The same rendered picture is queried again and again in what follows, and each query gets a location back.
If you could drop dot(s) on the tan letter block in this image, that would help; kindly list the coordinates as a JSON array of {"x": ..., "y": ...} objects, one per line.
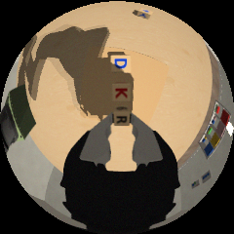
[
  {"x": 121, "y": 115},
  {"x": 144, "y": 13},
  {"x": 121, "y": 91},
  {"x": 120, "y": 63}
]

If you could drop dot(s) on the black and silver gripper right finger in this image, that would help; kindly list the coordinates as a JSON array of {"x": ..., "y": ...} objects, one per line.
[{"x": 150, "y": 149}]

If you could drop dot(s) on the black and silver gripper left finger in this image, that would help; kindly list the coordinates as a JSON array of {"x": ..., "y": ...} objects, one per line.
[{"x": 92, "y": 148}]

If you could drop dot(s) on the tan square mat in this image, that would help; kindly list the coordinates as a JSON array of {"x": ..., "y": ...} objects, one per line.
[{"x": 147, "y": 78}]

